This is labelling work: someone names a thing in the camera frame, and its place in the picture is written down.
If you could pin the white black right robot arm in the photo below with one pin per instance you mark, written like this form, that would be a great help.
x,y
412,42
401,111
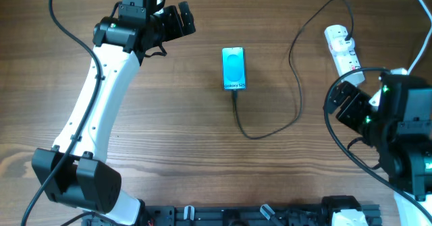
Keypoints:
x,y
400,131

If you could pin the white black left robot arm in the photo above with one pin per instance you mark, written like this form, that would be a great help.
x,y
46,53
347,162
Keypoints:
x,y
74,171

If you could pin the turquoise screen smartphone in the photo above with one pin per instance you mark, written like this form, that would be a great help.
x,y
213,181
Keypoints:
x,y
233,68

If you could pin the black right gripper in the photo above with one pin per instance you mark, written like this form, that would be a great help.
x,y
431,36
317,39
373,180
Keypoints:
x,y
346,102

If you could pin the white power strip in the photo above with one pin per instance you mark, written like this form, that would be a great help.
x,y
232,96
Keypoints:
x,y
345,63

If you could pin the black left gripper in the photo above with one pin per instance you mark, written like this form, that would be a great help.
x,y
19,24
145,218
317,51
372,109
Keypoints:
x,y
176,30

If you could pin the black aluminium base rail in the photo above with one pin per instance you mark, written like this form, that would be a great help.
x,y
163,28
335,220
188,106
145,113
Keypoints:
x,y
302,215

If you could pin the white USB wall charger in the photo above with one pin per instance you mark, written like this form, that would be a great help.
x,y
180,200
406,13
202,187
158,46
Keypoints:
x,y
340,46

